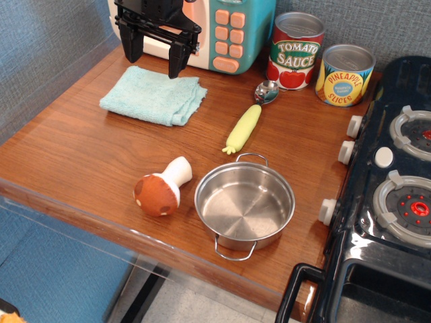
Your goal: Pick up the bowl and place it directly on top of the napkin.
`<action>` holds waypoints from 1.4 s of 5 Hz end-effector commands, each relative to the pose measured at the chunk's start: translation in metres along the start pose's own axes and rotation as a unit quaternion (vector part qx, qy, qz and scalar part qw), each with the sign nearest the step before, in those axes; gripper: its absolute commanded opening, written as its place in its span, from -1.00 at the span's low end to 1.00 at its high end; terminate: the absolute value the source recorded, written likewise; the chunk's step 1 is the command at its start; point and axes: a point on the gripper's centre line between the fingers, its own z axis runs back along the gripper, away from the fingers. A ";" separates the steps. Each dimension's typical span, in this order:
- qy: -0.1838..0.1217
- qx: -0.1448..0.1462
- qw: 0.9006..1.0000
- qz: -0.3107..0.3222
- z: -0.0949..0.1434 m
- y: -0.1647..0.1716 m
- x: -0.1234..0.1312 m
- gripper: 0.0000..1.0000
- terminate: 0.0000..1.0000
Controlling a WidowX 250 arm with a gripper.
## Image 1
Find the white stove knob top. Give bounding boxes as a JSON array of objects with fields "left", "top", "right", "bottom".
[{"left": 346, "top": 115, "right": 363, "bottom": 139}]

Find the light blue cloth napkin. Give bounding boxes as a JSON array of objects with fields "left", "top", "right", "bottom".
[{"left": 100, "top": 66, "right": 207, "bottom": 127}]

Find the white stove knob bottom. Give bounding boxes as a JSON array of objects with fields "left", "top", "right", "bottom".
[{"left": 318, "top": 199, "right": 337, "bottom": 226}]

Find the pineapple slices can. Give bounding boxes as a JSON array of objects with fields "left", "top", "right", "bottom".
[{"left": 315, "top": 44, "right": 376, "bottom": 107}]

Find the white stove knob middle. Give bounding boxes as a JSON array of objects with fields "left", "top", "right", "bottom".
[{"left": 338, "top": 141, "right": 355, "bottom": 165}]

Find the black toy stove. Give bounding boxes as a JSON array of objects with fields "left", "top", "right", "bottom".
[{"left": 276, "top": 56, "right": 430, "bottom": 322}]

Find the teal toy microwave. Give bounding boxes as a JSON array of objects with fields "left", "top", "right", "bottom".
[{"left": 108, "top": 1, "right": 275, "bottom": 75}]

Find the tomato sauce can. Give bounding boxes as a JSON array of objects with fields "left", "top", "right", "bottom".
[{"left": 266, "top": 11, "right": 325, "bottom": 90}]

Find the orange plush toy corner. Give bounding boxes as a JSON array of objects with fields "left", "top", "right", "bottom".
[{"left": 0, "top": 312, "right": 26, "bottom": 323}]

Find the white stove knob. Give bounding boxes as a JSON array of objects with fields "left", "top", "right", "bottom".
[
  {"left": 346, "top": 115, "right": 363, "bottom": 139},
  {"left": 338, "top": 141, "right": 355, "bottom": 165},
  {"left": 318, "top": 199, "right": 337, "bottom": 226}
]

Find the stainless steel pot bowl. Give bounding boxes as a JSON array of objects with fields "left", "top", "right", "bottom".
[{"left": 194, "top": 153, "right": 296, "bottom": 261}]

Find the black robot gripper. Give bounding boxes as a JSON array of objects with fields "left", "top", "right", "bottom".
[{"left": 114, "top": 1, "right": 201, "bottom": 79}]

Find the spoon with green handle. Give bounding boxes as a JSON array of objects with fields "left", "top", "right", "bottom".
[{"left": 222, "top": 80, "right": 279, "bottom": 155}]

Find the toy mushroom brown cap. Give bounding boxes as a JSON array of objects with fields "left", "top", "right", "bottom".
[{"left": 133, "top": 156, "right": 193, "bottom": 217}]

